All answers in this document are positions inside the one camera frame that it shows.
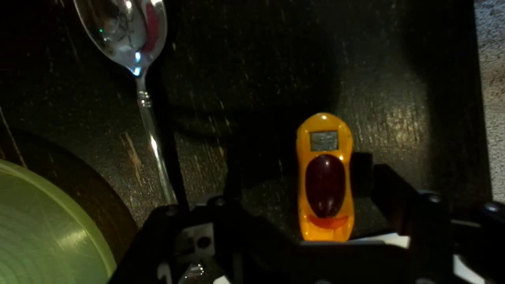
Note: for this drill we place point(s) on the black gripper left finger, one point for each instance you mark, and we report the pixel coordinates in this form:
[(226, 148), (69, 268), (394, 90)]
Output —
[(252, 252)]

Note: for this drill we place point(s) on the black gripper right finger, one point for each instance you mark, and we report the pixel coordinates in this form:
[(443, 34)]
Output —
[(435, 241)]

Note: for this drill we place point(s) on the small orange object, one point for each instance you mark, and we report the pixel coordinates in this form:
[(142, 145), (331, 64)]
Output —
[(323, 183)]

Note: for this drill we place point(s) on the green plate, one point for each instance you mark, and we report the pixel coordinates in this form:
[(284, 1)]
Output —
[(41, 236)]

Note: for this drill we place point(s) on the silver metal spoon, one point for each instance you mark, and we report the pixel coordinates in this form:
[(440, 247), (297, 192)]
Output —
[(123, 31)]

